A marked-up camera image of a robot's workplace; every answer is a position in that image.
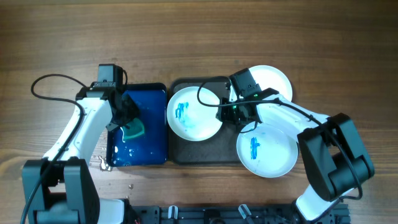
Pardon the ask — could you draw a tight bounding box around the green yellow sponge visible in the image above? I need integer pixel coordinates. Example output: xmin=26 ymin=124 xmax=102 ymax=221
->
xmin=121 ymin=118 xmax=145 ymax=142

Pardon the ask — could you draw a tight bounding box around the white plate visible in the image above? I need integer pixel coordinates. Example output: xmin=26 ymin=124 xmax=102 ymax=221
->
xmin=237 ymin=65 xmax=293 ymax=102
xmin=236 ymin=122 xmax=299 ymax=178
xmin=166 ymin=86 xmax=222 ymax=141

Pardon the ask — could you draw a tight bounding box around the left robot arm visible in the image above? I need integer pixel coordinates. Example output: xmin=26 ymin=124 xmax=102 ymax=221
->
xmin=21 ymin=64 xmax=140 ymax=223

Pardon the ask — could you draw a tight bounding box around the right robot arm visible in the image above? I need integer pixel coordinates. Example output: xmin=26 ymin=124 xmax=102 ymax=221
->
xmin=216 ymin=68 xmax=374 ymax=223

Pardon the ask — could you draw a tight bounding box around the blue water tray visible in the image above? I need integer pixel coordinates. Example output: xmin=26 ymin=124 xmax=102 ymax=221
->
xmin=106 ymin=83 xmax=169 ymax=167

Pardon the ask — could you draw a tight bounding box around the dark brown serving tray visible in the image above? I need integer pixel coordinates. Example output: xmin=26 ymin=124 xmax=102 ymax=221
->
xmin=166 ymin=77 xmax=243 ymax=166

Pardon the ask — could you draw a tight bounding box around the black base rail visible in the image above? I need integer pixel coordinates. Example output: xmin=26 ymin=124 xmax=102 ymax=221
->
xmin=124 ymin=203 xmax=351 ymax=224

